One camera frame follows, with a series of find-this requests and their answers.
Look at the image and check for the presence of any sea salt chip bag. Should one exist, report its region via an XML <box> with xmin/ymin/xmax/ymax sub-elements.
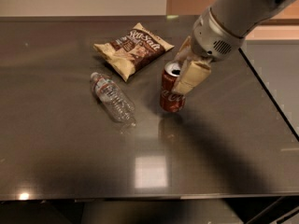
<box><xmin>93</xmin><ymin>22</ymin><xmax>174</xmax><ymax>81</ymax></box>

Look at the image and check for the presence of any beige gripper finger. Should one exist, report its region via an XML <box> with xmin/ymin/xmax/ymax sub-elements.
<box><xmin>175</xmin><ymin>36</ymin><xmax>191</xmax><ymax>62</ymax></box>
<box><xmin>172</xmin><ymin>59</ymin><xmax>211</xmax><ymax>95</ymax></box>

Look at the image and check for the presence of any clear plastic water bottle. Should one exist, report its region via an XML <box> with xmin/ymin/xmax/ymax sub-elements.
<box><xmin>90</xmin><ymin>72</ymin><xmax>135</xmax><ymax>123</ymax></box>

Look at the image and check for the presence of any red coke can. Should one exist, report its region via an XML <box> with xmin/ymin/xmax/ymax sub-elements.
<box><xmin>160</xmin><ymin>61</ymin><xmax>185</xmax><ymax>113</ymax></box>

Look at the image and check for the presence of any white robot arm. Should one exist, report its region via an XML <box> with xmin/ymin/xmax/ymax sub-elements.
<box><xmin>172</xmin><ymin>0</ymin><xmax>296</xmax><ymax>95</ymax></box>

